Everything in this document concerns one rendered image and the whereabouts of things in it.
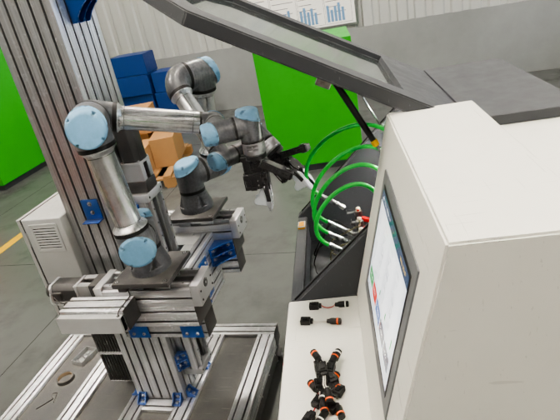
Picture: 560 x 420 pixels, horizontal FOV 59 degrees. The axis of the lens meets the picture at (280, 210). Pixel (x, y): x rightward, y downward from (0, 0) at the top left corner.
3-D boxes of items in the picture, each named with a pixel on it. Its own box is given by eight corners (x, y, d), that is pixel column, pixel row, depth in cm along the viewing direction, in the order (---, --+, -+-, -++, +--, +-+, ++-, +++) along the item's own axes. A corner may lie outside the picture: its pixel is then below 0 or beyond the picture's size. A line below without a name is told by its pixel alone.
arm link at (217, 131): (202, 142, 166) (234, 134, 168) (206, 151, 156) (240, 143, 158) (197, 119, 163) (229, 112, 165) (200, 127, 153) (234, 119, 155)
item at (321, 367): (304, 359, 136) (301, 343, 134) (343, 356, 135) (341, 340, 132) (302, 428, 116) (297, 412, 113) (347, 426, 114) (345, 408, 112)
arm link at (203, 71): (195, 177, 232) (173, 60, 203) (221, 166, 240) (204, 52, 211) (209, 186, 224) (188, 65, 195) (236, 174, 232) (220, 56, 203)
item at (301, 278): (303, 248, 229) (297, 217, 222) (312, 247, 228) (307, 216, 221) (297, 338, 173) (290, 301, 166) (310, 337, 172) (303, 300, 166)
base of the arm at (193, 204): (176, 216, 224) (170, 196, 220) (187, 201, 237) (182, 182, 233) (207, 213, 220) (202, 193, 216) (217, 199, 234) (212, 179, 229)
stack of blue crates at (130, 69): (128, 136, 817) (104, 60, 766) (141, 127, 859) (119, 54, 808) (199, 127, 785) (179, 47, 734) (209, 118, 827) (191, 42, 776)
